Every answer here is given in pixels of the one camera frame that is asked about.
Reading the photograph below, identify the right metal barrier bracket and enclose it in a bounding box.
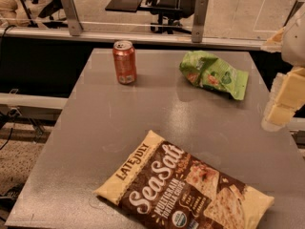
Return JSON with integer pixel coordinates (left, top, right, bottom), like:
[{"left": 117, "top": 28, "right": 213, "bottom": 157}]
[{"left": 192, "top": 0, "right": 209, "bottom": 43}]

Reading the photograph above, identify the brown tortilla chip bag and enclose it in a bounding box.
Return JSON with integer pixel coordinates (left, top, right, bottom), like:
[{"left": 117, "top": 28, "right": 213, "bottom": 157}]
[{"left": 95, "top": 132, "right": 275, "bottom": 229}]

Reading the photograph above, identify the black office chair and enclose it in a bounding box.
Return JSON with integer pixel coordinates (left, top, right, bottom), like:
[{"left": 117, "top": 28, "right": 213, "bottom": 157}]
[{"left": 105, "top": 0, "right": 197, "bottom": 34}]

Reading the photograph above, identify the orange soda can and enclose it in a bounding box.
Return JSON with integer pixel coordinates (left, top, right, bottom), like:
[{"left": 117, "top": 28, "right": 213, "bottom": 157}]
[{"left": 112, "top": 41, "right": 136, "bottom": 84}]

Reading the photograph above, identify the metal barrier rail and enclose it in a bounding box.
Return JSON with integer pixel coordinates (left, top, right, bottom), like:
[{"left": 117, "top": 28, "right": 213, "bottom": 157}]
[{"left": 5, "top": 27, "right": 264, "bottom": 51}]

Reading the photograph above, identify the green rice chip bag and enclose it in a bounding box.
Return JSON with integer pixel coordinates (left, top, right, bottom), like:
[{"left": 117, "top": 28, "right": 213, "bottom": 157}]
[{"left": 179, "top": 51, "right": 249, "bottom": 100}]

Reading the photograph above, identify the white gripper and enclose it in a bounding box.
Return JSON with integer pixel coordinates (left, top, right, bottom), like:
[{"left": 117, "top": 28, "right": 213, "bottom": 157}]
[{"left": 260, "top": 5, "right": 305, "bottom": 132}]

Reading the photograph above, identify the metal barrier bracket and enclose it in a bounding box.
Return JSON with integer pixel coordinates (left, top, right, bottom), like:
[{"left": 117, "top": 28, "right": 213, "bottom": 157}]
[
  {"left": 60, "top": 0, "right": 83, "bottom": 36},
  {"left": 192, "top": 0, "right": 209, "bottom": 43}
]

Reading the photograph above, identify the left metal barrier bracket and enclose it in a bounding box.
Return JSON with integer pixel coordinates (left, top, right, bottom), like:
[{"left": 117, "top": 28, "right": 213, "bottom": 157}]
[{"left": 60, "top": 0, "right": 83, "bottom": 36}]

